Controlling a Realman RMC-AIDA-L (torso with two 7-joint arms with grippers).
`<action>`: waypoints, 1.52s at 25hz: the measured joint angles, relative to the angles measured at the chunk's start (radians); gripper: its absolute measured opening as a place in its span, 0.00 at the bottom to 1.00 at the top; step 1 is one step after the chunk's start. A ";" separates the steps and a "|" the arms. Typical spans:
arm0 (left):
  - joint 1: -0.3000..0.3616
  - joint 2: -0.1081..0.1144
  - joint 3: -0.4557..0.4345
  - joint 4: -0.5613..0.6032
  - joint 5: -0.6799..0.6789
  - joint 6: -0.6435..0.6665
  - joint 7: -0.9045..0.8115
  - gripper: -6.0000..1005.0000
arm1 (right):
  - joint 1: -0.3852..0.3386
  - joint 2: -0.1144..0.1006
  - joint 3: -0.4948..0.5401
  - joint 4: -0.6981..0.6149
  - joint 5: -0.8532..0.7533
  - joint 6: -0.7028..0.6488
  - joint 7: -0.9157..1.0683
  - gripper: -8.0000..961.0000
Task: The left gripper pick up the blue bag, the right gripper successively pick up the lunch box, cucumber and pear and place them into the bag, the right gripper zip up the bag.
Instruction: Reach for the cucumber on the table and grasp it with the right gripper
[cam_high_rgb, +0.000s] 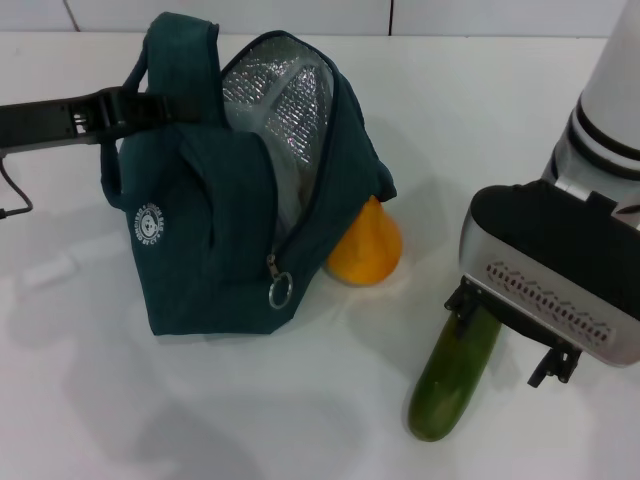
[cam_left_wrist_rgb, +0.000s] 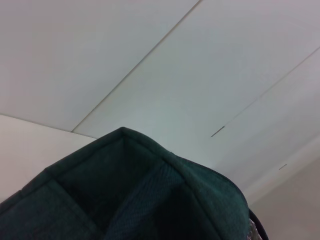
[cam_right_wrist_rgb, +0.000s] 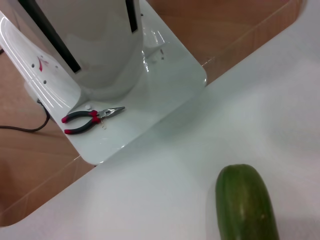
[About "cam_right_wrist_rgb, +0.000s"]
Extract green cucumber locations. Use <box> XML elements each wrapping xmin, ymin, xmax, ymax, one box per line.
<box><xmin>215</xmin><ymin>163</ymin><xmax>280</xmax><ymax>240</ymax></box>

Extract red black needle-nose pliers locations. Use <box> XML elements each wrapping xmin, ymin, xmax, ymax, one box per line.
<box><xmin>61</xmin><ymin>106</ymin><xmax>126</xmax><ymax>135</ymax></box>

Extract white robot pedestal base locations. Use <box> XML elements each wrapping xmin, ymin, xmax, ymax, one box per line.
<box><xmin>0</xmin><ymin>0</ymin><xmax>208</xmax><ymax>166</ymax></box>

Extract black floor cable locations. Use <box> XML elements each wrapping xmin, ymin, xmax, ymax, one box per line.
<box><xmin>0</xmin><ymin>98</ymin><xmax>52</xmax><ymax>133</ymax></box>

